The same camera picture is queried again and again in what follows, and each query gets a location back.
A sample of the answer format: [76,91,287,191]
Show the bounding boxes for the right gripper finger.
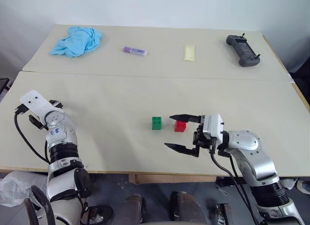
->
[169,114,201,123]
[164,142,198,158]

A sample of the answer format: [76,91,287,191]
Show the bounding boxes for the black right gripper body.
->
[192,115,217,158]

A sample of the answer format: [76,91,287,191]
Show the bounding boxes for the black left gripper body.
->
[28,114,48,130]

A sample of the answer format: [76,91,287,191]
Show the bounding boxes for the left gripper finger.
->
[49,98,64,110]

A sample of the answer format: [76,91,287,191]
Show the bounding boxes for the red toy cube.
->
[174,120,187,133]

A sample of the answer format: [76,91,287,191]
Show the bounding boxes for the green toy cube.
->
[151,116,163,130]

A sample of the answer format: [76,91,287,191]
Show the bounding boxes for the large dark rounded shape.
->
[169,191,210,225]

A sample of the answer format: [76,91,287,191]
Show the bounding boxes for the light blue crumpled cloth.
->
[49,26,103,58]

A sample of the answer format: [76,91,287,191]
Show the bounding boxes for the pale yellow packet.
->
[182,44,196,62]

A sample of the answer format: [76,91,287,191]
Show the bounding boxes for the white plastic bag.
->
[0,171,50,208]

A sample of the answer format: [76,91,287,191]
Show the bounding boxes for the brown rounded dark shape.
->
[122,194,146,225]

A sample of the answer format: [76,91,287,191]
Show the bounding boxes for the purple and white tube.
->
[123,46,148,56]

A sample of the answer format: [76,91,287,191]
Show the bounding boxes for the grey handheld controller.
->
[226,33,262,67]

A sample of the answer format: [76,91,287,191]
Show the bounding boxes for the black round glossy shape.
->
[81,205,114,225]

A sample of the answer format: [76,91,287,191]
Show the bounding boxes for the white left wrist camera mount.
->
[19,90,61,123]

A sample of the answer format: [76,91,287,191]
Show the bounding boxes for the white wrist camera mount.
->
[202,113,225,141]
[19,90,61,123]

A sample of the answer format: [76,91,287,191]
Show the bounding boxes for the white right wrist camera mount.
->
[202,113,225,141]

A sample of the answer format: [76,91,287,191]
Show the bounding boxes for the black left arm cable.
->
[14,104,50,164]

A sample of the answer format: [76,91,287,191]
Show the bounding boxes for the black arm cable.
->
[14,104,50,164]
[209,137,261,225]

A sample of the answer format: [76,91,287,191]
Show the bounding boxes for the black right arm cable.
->
[209,137,261,225]

